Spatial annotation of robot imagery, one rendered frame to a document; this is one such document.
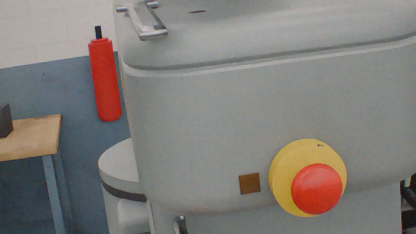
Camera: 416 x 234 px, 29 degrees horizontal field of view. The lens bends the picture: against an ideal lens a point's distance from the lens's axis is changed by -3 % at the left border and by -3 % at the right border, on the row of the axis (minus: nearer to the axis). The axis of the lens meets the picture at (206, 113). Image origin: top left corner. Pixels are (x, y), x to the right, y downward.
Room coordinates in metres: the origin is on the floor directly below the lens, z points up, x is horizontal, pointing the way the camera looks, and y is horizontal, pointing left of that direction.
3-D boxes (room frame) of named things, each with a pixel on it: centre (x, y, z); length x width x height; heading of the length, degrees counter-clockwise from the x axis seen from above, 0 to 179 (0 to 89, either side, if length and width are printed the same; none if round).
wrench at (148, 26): (0.69, 0.04, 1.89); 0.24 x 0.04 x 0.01; 6
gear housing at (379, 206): (0.89, -0.05, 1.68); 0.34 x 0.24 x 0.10; 6
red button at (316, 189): (0.59, -0.08, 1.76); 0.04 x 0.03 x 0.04; 96
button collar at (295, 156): (0.62, -0.07, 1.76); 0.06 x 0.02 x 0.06; 96
